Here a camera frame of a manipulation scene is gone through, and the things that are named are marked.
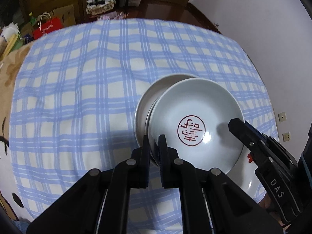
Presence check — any white plate with cherries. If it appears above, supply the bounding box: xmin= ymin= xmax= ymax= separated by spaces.
xmin=227 ymin=146 xmax=260 ymax=198

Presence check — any large plain white bowl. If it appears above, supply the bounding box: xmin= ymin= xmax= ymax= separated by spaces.
xmin=134 ymin=74 xmax=197 ymax=146

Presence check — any white dish with red seal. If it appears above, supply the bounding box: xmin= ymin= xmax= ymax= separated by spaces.
xmin=148 ymin=78 xmax=244 ymax=173

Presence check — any person's right hand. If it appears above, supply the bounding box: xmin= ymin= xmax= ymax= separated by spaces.
xmin=259 ymin=193 xmax=284 ymax=226

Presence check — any blue white checked cloth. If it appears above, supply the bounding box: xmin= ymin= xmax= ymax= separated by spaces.
xmin=8 ymin=19 xmax=277 ymax=233

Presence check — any red paper shopping bag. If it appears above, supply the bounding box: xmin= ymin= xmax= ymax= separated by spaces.
xmin=33 ymin=18 xmax=64 ymax=40

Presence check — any cardboard box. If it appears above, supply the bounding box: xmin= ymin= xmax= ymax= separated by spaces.
xmin=53 ymin=4 xmax=76 ymax=27

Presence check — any wicker basket with items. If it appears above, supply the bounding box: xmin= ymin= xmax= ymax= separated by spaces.
xmin=86 ymin=0 xmax=116 ymax=16

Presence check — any green bottle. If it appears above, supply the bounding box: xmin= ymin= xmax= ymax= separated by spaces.
xmin=29 ymin=12 xmax=37 ymax=27

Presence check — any white plush toy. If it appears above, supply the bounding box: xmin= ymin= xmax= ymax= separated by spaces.
xmin=1 ymin=22 xmax=20 ymax=40

